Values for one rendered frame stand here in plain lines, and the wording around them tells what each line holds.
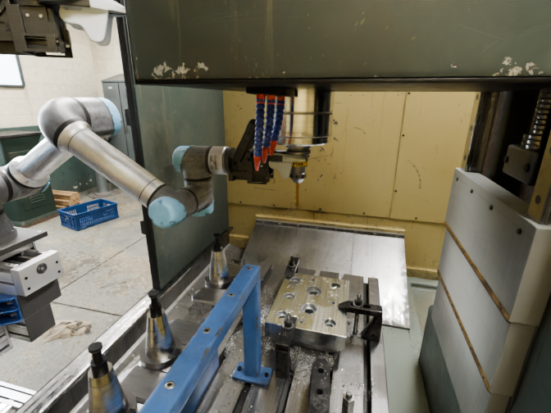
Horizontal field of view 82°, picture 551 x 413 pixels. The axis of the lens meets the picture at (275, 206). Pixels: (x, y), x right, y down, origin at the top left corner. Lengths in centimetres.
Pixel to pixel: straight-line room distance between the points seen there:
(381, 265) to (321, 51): 146
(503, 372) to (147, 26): 84
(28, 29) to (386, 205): 167
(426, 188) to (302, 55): 149
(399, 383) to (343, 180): 102
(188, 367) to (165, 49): 47
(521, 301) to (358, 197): 129
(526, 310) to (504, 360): 11
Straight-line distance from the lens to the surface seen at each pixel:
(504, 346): 74
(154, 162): 136
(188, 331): 61
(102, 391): 47
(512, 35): 48
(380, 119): 179
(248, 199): 199
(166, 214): 77
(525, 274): 66
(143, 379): 55
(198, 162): 86
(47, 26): 60
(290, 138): 72
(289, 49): 47
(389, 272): 178
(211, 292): 69
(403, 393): 137
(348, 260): 179
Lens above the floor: 160
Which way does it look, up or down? 19 degrees down
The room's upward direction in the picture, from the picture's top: straight up
